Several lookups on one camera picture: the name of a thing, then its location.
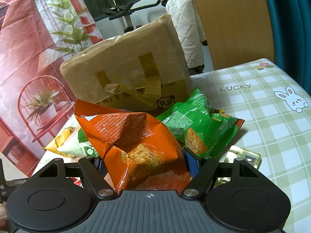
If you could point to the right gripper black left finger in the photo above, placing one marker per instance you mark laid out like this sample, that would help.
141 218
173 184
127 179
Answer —
59 196

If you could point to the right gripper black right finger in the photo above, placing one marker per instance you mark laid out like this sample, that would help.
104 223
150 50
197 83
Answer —
235 196

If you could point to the green chip bag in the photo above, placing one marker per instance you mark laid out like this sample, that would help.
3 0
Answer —
201 128

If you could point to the orange chip bag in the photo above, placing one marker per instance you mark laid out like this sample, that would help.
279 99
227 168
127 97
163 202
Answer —
138 150

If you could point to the yellow snack bag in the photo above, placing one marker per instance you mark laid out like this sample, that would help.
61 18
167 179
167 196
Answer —
58 141

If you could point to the white green snack bag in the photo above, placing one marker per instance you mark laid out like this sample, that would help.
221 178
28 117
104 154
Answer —
77 145

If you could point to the taped cardboard box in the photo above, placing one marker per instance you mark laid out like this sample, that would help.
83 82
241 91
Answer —
143 70

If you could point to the red printed backdrop cloth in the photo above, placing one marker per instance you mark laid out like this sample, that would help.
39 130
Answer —
37 36

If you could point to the wooden headboard panel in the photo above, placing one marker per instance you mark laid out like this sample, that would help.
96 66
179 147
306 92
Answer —
237 31

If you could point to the black exercise bike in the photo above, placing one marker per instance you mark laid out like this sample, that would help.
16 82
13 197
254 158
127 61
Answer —
119 11

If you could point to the white quilted jacket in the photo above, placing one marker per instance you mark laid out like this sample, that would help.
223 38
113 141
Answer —
190 32

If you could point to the teal curtain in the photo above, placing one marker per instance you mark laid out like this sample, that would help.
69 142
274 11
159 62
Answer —
290 20

